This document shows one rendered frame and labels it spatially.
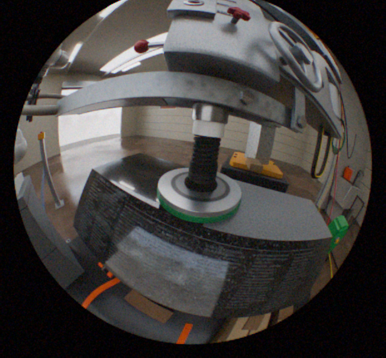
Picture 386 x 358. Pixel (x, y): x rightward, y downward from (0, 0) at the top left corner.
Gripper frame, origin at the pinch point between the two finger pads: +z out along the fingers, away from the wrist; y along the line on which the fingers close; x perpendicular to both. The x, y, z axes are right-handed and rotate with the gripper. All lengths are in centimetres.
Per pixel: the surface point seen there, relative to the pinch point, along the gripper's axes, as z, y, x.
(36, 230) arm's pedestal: 53, 17, -26
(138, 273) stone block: 18, 81, -33
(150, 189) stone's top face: 4, 83, -11
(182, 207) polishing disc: -5, 86, -26
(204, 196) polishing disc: -6, 91, -23
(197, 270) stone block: 7, 92, -35
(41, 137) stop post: 50, -73, 64
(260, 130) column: -45, 152, 24
